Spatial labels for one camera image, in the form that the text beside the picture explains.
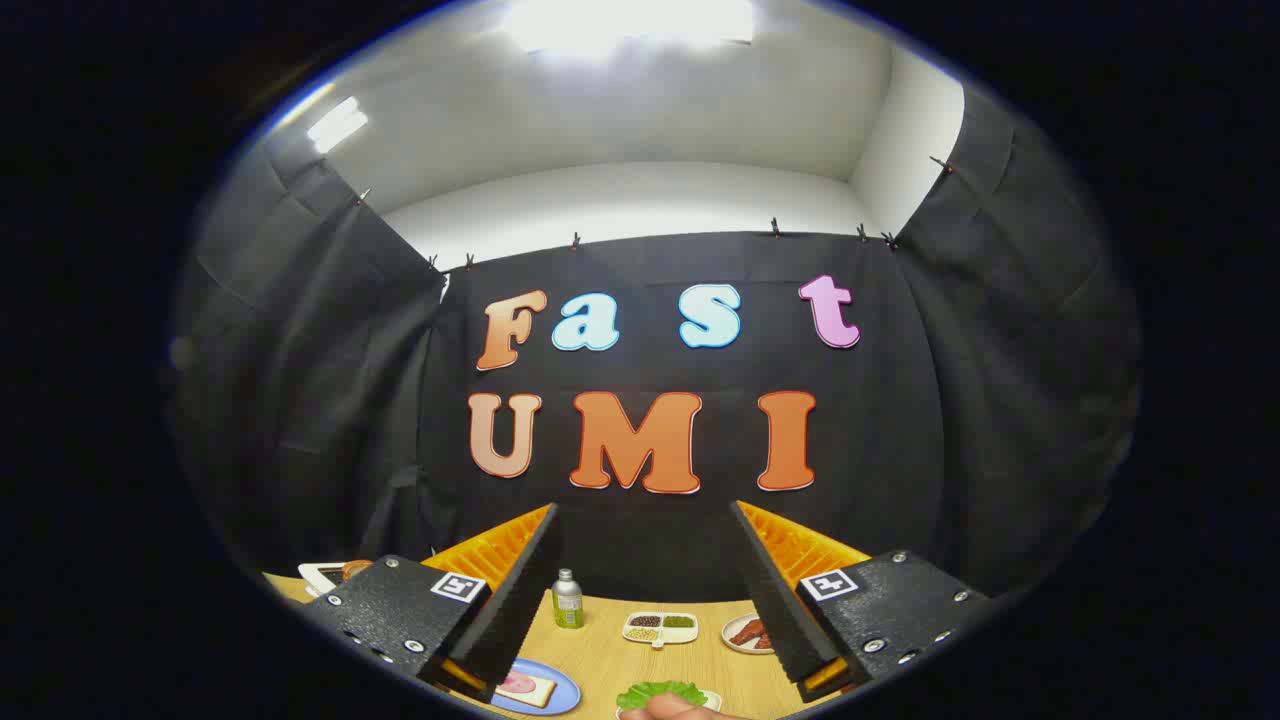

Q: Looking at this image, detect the large ceiling light panel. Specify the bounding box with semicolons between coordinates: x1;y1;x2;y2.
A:
505;0;756;51

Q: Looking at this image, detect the white oval meat plate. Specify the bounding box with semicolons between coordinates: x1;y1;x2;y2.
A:
721;612;776;656

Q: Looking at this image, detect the white toaster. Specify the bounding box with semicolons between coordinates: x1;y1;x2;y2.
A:
298;560;373;598

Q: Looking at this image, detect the white bread slice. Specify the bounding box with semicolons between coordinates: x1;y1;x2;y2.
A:
497;672;557;709

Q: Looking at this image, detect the white divided dish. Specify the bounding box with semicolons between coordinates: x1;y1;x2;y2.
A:
622;611;700;649

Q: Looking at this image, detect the green lettuce leaf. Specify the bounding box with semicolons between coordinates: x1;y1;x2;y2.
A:
615;680;709;713

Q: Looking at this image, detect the green label metal bottle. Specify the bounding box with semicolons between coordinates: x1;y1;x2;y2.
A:
552;568;584;630

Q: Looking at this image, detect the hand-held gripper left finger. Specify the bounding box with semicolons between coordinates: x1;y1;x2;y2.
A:
300;503;561;703

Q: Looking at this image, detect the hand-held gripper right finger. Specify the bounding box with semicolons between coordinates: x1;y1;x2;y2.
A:
731;500;991;704

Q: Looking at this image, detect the row of small cloth clips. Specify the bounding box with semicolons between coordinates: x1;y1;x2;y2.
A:
355;155;951;271

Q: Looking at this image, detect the small ceiling light panel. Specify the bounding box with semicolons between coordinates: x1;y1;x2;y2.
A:
305;96;369;156

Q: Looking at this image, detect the blue plate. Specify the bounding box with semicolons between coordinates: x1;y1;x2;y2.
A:
490;657;582;716

